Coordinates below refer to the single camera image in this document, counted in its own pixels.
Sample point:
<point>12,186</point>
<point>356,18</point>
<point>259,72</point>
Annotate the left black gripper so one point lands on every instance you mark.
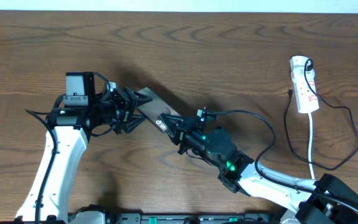
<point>128,105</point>

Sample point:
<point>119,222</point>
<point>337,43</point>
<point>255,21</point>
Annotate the white power strip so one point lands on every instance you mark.
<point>302,76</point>

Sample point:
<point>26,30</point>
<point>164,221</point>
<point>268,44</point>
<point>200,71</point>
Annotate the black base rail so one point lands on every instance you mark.
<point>137,218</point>

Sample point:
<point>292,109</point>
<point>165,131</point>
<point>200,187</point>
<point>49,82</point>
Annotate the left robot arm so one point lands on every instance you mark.
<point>69,130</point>

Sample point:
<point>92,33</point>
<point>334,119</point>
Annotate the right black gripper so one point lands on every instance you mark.
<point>186,124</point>

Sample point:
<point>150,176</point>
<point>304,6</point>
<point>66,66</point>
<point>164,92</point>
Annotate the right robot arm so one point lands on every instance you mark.
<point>326,200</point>

